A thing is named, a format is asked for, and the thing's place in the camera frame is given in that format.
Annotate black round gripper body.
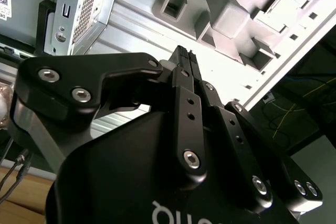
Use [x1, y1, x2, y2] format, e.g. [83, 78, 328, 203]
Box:
[46, 108, 301, 224]

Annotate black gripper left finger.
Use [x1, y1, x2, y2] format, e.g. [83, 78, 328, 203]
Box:
[9, 45, 208, 183]

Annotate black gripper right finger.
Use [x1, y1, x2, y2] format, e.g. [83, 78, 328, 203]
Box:
[189, 49, 323, 213]

